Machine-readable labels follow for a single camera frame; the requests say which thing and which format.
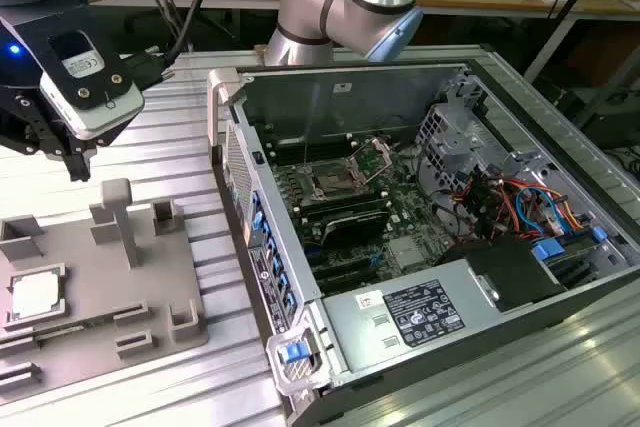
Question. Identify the black graphics card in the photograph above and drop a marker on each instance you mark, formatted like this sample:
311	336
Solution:
355	227

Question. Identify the black plastic shroud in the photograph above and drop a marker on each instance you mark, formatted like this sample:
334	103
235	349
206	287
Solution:
515	272

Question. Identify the thin metal locking lever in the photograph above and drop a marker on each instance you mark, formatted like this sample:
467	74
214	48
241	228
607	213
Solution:
307	147

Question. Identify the small blue clip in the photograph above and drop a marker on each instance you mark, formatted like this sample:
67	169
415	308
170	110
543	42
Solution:
599	234

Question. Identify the grey parts rack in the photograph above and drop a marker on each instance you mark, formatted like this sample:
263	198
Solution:
100	287

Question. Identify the silver square CPU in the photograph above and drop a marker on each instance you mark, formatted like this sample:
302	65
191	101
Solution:
35	297

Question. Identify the green RAM stick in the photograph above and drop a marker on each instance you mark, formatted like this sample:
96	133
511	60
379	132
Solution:
60	330

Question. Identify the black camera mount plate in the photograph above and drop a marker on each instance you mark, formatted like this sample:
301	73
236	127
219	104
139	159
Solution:
100	86

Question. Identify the blue slot retainer row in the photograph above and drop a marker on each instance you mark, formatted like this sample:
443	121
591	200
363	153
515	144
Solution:
280	267

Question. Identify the blue case latch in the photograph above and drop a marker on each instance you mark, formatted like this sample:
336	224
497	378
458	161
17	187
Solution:
292	352

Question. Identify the black expansion slot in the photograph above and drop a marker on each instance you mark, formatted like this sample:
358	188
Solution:
345	272

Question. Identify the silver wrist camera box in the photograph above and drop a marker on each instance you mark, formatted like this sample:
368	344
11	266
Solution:
115	107

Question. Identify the silver chipset heatsink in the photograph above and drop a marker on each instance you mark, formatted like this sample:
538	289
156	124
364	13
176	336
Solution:
407	252

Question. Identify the black box under desk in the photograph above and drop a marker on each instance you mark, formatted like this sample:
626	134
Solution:
610	119

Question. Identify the CPU socket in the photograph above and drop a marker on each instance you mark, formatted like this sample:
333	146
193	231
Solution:
332	179

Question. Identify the grey power supply unit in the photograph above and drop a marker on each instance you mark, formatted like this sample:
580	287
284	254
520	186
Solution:
350	342

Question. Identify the white sticker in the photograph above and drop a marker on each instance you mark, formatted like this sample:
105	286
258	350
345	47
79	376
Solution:
369	299

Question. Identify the green motherboard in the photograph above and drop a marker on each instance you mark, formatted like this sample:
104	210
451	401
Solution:
415	227

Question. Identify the black power supply label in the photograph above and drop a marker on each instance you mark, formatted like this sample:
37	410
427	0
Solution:
425	312

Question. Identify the open grey PC case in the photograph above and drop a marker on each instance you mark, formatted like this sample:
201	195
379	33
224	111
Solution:
380	97

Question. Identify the black RAM slot bank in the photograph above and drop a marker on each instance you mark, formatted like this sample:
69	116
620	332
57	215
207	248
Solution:
310	147
340	204

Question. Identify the perforated metal drive cage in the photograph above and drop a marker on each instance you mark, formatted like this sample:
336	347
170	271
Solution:
450	142

